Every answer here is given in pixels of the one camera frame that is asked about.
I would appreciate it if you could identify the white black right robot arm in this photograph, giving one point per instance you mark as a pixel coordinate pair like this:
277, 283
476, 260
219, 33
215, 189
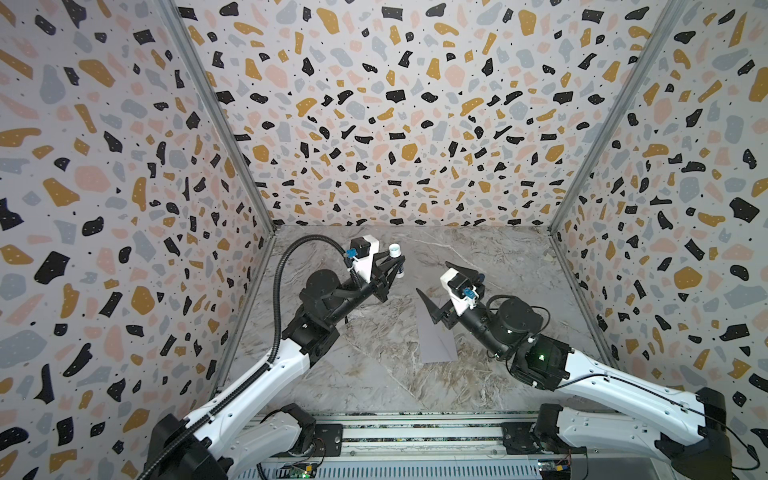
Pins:
686, 430

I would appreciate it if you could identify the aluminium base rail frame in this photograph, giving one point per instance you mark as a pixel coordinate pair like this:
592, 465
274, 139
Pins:
448, 446

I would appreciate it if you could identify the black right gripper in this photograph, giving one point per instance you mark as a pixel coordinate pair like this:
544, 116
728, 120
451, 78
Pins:
452, 306

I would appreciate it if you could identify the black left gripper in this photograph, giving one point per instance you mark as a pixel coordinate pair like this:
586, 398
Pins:
378, 282

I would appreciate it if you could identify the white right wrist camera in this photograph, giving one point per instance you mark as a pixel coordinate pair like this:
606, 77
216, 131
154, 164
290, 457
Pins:
457, 287

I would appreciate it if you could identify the lavender envelope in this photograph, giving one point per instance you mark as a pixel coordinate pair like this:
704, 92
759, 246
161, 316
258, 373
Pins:
436, 343

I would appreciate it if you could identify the blue glue stick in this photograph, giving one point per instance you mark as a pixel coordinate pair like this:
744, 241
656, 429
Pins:
395, 251

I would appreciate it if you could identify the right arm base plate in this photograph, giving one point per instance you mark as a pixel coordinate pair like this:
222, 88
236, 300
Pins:
528, 438

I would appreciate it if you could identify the left aluminium corner post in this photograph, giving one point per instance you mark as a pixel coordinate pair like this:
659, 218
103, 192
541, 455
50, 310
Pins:
192, 30

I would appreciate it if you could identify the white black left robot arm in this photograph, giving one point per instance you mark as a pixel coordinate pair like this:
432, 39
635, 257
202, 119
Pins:
217, 441

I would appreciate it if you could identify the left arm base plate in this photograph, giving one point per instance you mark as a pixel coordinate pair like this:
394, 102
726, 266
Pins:
319, 440

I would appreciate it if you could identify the aluminium corner post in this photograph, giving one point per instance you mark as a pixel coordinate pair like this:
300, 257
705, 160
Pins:
662, 30
192, 30

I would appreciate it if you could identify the right aluminium corner post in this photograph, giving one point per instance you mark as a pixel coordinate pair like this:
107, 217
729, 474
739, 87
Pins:
662, 30

